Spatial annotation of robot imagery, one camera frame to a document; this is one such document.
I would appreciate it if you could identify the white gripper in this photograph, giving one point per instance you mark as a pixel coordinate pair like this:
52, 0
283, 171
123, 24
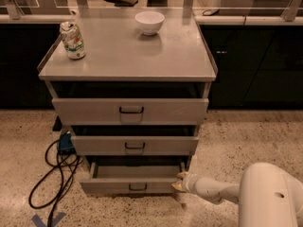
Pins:
193, 183

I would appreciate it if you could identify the grey bottom drawer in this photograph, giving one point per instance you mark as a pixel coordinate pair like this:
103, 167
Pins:
118, 180

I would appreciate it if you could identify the grey drawer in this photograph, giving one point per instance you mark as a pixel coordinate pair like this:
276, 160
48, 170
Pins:
135, 145
130, 111
118, 180

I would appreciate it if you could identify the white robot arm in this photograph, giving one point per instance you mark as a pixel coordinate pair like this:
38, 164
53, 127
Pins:
267, 195

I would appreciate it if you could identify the grey metal drawer cabinet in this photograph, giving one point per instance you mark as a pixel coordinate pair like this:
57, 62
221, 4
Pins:
122, 62

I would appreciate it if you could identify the grey middle drawer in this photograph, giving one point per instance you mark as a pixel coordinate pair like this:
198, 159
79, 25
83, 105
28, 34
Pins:
135, 145

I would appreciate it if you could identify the grey top drawer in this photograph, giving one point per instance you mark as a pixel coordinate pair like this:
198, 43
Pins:
130, 111

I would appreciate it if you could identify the blue power box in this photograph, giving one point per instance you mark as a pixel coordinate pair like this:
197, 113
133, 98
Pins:
65, 144

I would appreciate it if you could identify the white ceramic bowl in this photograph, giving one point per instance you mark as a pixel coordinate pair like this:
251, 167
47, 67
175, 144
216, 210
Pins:
149, 22

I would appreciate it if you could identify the crushed white green can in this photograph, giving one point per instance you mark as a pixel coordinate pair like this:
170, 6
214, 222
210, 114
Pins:
72, 40

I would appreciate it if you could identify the black office chair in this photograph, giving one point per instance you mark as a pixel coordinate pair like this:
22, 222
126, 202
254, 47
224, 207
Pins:
123, 3

